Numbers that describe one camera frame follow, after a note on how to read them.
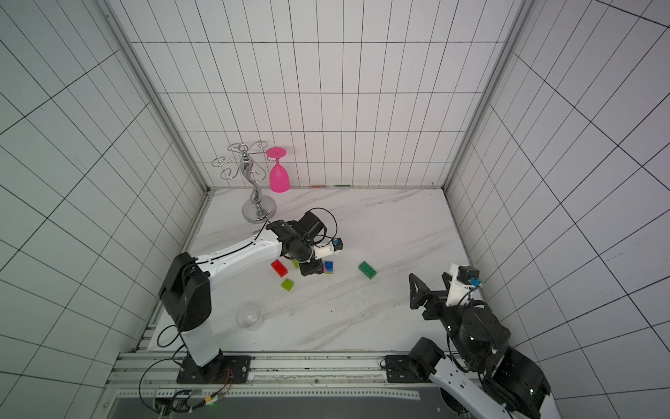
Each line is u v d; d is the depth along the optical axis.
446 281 0.62
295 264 0.93
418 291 0.54
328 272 0.90
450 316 0.52
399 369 0.71
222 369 0.68
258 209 1.10
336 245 0.74
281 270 0.92
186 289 0.47
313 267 0.74
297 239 0.63
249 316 0.81
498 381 0.41
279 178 1.01
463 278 0.49
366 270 0.92
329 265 0.90
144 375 0.68
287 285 0.89
